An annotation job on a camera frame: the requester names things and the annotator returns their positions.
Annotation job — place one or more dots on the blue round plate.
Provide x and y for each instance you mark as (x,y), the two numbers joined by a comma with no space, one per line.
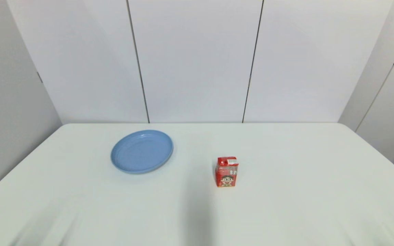
(141,152)

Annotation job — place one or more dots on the red milk carton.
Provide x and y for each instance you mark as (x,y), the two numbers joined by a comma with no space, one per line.
(226,176)

